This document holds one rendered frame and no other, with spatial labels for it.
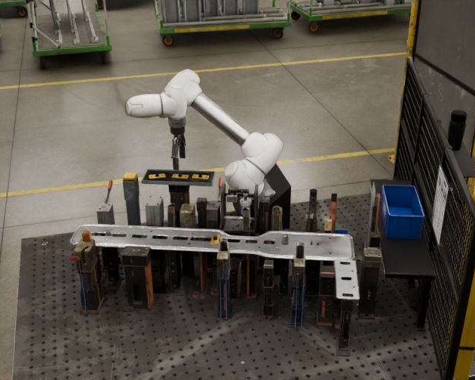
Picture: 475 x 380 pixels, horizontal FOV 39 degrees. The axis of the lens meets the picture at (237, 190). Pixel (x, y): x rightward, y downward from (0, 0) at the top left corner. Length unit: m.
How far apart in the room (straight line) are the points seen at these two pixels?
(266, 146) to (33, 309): 1.52
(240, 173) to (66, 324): 1.25
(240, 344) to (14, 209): 3.13
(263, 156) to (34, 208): 2.55
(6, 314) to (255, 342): 2.04
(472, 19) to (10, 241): 3.77
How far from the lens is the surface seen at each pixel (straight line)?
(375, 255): 3.10
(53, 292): 3.55
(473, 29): 5.19
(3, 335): 4.49
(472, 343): 2.97
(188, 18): 9.90
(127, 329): 3.24
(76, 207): 5.69
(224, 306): 3.22
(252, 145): 3.80
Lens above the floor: 2.77
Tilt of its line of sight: 29 degrees down
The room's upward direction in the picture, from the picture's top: straight up
